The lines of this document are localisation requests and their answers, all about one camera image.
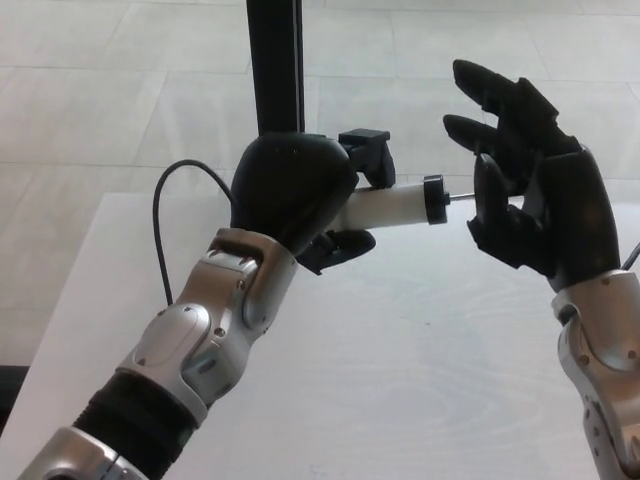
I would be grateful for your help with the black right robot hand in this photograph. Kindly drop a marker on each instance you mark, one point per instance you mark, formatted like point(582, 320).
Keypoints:
point(570, 210)

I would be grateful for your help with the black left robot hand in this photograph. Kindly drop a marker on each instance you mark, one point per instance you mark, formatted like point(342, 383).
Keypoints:
point(290, 185)

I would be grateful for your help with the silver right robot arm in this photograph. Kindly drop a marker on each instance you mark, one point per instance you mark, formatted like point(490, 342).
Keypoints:
point(605, 350)

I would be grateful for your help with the black vertical metal post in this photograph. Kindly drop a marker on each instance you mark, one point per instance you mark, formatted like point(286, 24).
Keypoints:
point(272, 65)

